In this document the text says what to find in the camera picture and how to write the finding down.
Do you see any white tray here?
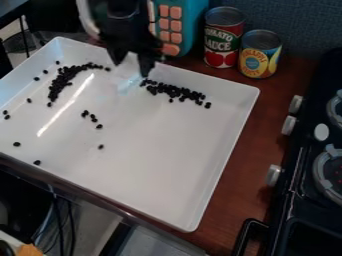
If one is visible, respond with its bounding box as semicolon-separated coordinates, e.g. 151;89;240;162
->
0;36;262;234

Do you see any pile of black bits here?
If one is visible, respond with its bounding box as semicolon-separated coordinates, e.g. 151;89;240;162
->
45;61;113;108
138;78;214;110
80;109;106;131

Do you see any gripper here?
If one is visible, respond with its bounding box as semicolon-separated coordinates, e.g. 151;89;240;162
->
97;12;165;80

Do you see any toy stove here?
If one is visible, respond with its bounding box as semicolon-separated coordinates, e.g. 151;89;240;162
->
229;46;342;256

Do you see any red tomato can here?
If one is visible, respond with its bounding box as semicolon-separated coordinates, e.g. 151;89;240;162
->
203;6;248;70

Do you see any teal toy with orange buttons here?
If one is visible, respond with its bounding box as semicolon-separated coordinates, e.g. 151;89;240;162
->
145;0;212;58

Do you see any clear plastic tool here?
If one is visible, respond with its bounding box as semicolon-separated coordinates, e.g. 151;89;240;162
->
116;52;145;97

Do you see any yellow pineapple can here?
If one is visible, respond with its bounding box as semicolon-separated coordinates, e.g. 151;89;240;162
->
236;28;285;80

